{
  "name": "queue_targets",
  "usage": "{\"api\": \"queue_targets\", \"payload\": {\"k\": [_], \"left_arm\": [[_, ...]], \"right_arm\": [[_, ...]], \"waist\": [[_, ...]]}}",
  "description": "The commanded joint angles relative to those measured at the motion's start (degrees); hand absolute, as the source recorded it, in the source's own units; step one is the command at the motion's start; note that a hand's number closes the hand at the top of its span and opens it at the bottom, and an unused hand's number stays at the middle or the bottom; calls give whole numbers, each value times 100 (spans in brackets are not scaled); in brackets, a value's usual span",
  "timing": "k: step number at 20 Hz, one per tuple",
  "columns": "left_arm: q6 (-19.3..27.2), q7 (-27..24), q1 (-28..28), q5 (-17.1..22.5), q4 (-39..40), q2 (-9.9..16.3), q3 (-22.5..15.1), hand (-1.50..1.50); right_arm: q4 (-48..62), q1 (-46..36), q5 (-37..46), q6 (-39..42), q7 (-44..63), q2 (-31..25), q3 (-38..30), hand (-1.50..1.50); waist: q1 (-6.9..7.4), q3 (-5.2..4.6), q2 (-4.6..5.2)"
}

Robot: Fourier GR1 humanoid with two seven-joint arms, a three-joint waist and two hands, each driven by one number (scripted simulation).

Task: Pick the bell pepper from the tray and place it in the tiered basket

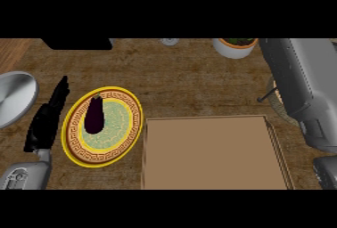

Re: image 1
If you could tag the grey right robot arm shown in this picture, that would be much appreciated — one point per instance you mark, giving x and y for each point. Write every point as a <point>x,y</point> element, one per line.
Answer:
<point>303,77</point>

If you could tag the brown rectangular tray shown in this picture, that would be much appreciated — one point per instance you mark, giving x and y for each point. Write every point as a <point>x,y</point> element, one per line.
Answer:
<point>210,154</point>

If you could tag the woven tiered basket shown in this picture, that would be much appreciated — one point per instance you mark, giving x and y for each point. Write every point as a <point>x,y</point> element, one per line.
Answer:
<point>278,104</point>

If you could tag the yellow-rimmed patterned plate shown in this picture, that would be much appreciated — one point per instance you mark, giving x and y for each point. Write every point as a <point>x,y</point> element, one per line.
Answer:
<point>118,124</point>

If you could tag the dark purple eggplant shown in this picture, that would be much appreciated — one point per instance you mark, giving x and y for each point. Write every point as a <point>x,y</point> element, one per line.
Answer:
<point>93,118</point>

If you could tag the small grey round disc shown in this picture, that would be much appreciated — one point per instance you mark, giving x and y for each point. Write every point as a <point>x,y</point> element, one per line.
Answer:
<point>168,41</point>

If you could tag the white plant pot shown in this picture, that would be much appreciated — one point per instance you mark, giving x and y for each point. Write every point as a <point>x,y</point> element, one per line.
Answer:
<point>233,52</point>

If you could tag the green potted plant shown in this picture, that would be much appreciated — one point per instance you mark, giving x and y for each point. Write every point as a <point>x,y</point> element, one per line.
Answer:
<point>238,41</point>

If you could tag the black appliance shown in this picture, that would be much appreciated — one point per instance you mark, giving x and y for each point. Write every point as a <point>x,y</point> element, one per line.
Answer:
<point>77,43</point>

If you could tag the silver round bowl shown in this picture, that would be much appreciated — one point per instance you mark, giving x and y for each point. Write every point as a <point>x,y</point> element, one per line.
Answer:
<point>15,98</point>

